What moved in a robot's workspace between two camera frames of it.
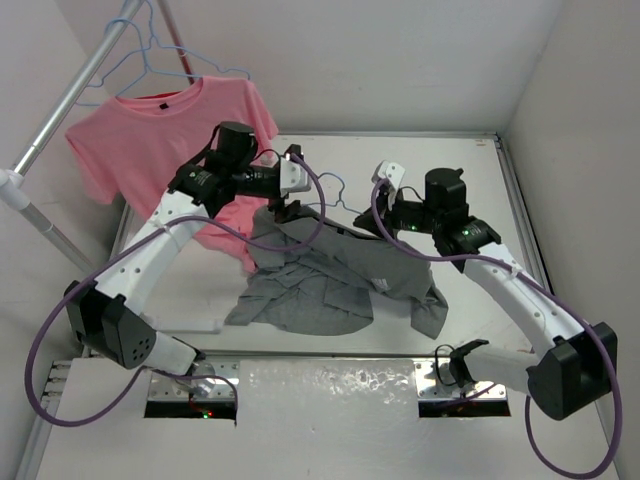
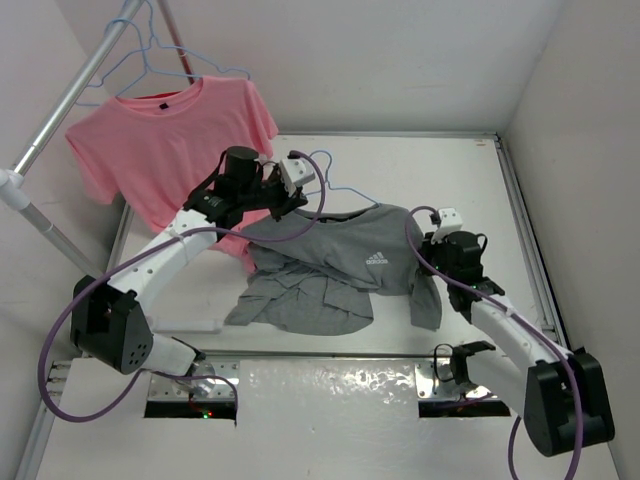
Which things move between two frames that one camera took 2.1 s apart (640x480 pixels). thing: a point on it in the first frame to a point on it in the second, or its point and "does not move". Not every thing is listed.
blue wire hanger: x=340 y=194 to x=336 y=188
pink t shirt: x=132 y=149 does not move
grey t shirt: x=334 y=286 does not move
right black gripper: x=366 y=221 to x=428 y=247
